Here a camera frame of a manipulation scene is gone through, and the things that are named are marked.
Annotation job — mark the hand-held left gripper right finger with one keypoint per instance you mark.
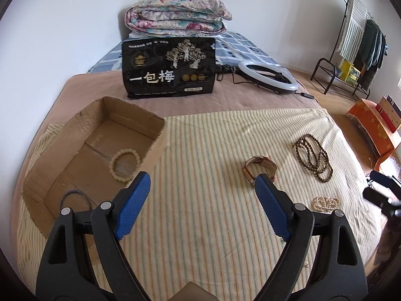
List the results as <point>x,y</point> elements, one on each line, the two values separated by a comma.
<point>269,207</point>

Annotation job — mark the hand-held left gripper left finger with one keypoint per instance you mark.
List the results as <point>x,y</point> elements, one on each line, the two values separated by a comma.
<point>134,203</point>

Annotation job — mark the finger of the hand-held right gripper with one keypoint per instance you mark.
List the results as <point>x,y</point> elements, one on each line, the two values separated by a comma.
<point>376,197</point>
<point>380,178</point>

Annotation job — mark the cardboard box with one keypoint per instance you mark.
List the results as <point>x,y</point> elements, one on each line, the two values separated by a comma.
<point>94,150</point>

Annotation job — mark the orange patterned box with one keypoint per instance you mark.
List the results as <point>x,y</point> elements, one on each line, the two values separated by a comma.
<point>372,125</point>

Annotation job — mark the beige and red box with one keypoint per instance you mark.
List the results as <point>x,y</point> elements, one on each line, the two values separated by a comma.
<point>390,113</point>

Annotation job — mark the striped cloth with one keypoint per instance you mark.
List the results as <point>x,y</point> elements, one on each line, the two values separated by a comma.
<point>203,178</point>

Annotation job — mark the brown blanket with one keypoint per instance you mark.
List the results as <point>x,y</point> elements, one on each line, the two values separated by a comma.
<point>250,103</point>

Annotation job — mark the yellow green box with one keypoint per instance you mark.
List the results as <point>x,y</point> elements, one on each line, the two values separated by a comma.
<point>347,70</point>

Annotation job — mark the black printed bag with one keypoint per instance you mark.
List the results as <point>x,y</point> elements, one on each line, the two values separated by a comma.
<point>150,78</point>

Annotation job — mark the hanging dark clothes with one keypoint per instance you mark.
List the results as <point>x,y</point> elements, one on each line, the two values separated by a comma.
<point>369,50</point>

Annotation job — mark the black metal clothes rack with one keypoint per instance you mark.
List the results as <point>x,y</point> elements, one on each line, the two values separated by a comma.
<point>317,64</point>

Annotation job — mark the hanging striped towel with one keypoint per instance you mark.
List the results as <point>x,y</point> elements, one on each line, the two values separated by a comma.
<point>351,31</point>

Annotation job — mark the blue checked bedsheet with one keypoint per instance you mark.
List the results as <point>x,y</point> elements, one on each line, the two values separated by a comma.
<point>244,50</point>

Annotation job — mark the folded floral quilt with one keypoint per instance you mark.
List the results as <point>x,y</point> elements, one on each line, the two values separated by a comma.
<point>175,12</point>

